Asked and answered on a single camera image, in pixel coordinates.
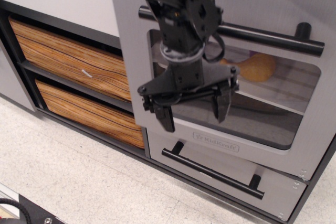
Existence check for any wood grain drawer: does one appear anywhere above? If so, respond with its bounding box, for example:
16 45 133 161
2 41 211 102
8 16 131 102
35 79 144 149

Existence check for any dark toy kitchen cabinet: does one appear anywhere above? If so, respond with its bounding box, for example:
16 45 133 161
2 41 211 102
1 0 335 223

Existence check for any black cable loop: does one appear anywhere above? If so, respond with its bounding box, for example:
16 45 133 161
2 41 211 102
202 34 226 63

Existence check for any grey bottom oven drawer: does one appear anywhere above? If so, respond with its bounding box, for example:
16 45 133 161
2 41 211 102
148 131 307 221

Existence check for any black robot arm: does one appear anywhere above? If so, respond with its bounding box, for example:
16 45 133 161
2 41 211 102
138 0 239 132

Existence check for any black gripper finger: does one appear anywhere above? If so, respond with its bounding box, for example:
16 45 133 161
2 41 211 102
153 101 175 132
212 80 231 123

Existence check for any upper wood grain drawer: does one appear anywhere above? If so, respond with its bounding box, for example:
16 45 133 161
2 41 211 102
8 16 131 102

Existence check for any lower wood grain drawer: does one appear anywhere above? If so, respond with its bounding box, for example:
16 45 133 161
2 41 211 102
35 79 144 149

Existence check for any grey oven rack shelf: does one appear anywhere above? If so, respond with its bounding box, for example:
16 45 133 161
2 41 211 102
154 42 321 116

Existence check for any black bottom drawer handle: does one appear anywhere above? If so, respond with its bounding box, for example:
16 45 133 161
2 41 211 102
161 141 265 200

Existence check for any grey toy oven door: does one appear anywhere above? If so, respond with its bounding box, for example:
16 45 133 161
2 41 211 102
110 0 336 180

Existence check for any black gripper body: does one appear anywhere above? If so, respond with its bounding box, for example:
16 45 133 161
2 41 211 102
138 59 240 113

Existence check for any black oven door handle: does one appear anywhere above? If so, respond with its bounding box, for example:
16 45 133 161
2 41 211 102
139 5 324 57

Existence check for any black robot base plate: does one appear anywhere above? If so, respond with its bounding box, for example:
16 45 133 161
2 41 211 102
18 194 64 224

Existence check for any toy chicken drumstick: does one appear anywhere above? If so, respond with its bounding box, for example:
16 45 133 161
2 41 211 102
220 53 276 82

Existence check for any purple toy eggplant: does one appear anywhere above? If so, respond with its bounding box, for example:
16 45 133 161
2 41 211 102
249 50 258 57

